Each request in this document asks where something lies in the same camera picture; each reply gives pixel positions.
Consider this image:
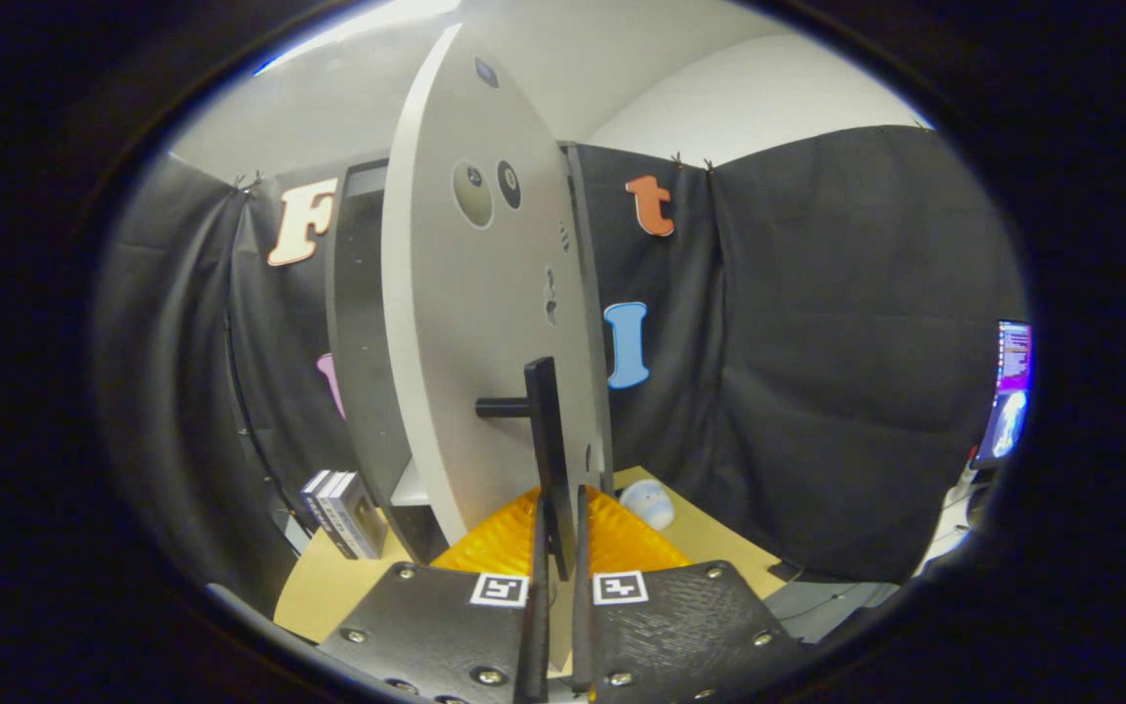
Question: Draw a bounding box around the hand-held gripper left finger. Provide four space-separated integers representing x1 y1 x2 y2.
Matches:
314 486 552 704

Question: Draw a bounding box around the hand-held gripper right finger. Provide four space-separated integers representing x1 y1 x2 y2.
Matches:
573 484 808 704

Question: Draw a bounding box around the white cabinet door black handle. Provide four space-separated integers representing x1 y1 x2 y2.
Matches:
382 22 613 583

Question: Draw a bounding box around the white blue round object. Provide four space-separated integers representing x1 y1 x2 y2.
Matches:
619 479 673 531

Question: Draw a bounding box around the grey cabinet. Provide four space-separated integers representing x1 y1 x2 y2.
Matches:
326 142 615 566

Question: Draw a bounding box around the black backdrop cloth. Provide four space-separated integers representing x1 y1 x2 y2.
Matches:
94 122 1028 607

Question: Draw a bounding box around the computer monitor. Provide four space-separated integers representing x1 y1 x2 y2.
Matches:
974 318 1033 465

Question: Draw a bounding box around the black cable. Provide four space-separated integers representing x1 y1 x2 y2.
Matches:
223 313 292 511

